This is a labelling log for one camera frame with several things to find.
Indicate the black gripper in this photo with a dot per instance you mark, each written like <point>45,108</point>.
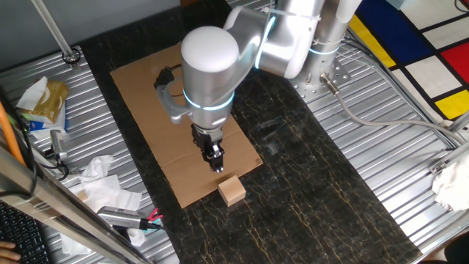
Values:
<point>203,141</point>

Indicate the aluminium profile bar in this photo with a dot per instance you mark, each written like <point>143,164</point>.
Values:
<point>450,157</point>

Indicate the crumpled white tissue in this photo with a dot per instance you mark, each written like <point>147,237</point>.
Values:
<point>97,166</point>

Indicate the person hand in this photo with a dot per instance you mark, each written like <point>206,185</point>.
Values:
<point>8,251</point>

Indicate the small wooden cube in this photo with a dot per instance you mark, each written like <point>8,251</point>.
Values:
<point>83,196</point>

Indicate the mondrian pattern mat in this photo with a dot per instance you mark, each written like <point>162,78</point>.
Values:
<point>384,29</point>

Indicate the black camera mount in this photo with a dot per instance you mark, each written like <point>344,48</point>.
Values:
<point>73,170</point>

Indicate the blue white tissue pack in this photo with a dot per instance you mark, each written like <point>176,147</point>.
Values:
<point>40,126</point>

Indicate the silver metal frame beam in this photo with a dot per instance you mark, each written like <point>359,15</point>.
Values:
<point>55,205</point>

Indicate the brown cardboard sheet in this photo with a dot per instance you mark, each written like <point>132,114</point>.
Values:
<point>146,91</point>

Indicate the red clothespin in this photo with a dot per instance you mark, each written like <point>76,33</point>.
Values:
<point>155,214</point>

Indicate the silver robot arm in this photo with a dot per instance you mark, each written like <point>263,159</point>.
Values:
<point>209,73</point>

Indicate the yellow tissue box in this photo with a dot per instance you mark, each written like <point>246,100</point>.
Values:
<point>51,102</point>

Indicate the black keyboard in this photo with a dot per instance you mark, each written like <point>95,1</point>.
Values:
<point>22,234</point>

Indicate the black marble pattern mat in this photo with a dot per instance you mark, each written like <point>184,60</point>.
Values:
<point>311,183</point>

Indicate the white crumpled cloth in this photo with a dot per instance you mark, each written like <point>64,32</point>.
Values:
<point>452,185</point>

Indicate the large wooden cube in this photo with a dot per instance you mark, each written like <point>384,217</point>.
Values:
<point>232,190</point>

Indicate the large white tissue sheet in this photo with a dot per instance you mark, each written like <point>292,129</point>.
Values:
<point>106,194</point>

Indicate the aluminium pole with foot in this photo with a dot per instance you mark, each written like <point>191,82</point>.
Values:
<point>55,29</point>

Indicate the white pulled tissue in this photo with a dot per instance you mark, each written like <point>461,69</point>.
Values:
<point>33,95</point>

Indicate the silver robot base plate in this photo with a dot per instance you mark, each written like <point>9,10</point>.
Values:
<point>340,75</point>

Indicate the orange tube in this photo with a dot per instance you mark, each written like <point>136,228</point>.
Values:
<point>11,135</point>

